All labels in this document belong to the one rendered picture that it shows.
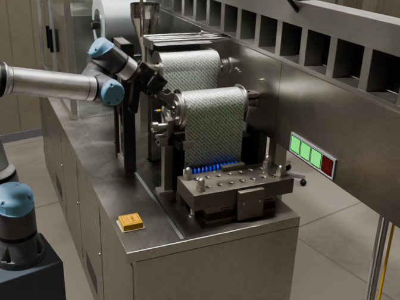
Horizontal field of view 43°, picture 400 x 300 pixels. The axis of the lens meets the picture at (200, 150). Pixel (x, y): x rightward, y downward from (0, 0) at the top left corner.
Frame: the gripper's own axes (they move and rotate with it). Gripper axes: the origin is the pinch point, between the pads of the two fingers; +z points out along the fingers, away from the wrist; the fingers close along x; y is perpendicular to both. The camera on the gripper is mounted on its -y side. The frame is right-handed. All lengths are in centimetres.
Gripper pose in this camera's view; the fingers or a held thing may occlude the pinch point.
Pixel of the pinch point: (169, 108)
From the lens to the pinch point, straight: 183.8
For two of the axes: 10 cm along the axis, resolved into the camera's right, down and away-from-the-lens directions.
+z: 6.8, 4.9, 5.4
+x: -3.9, -3.8, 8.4
